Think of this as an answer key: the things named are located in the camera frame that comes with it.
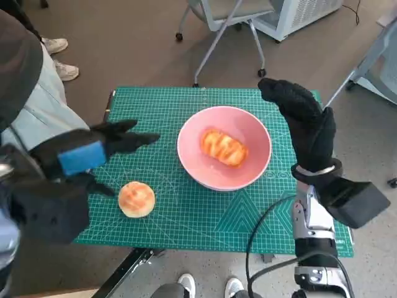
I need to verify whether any black table edge strip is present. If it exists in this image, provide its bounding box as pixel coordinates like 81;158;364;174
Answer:
104;89;117;122

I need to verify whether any black floor cable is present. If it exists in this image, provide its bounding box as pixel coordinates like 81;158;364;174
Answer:
342;0;360;25

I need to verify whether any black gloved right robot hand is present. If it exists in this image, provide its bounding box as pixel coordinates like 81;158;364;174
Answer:
257;77;337;172

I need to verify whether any white perforated cabinet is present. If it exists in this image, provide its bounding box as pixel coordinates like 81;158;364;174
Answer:
251;0;344;43

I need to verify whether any black metal table rail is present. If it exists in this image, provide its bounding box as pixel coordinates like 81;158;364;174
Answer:
98;247;167;298

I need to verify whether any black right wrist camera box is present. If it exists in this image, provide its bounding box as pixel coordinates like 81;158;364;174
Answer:
316;175;391;230

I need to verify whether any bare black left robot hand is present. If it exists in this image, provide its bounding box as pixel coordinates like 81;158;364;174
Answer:
29;119;161;198

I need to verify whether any green cutting mat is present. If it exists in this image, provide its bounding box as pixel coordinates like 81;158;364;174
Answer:
74;87;355;258

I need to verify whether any white shoe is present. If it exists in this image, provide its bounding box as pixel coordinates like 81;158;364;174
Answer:
178;273;196;298
225;277;245;298

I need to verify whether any long toy bread loaf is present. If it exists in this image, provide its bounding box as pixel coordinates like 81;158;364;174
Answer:
200;128;249;169

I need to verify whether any person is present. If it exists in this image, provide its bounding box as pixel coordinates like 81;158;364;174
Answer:
0;7;92;153
12;0;80;83

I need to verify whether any pink bowl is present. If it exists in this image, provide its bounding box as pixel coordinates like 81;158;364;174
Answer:
176;106;273;192

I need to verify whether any white board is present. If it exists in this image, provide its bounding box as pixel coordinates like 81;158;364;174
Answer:
375;11;397;27

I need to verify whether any round toy bread bun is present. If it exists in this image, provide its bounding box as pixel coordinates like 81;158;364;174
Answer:
118;181;156;219

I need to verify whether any grey chair on casters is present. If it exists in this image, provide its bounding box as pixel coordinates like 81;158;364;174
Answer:
175;0;280;88

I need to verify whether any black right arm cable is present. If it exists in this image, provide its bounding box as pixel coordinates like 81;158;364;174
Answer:
246;194;299;298

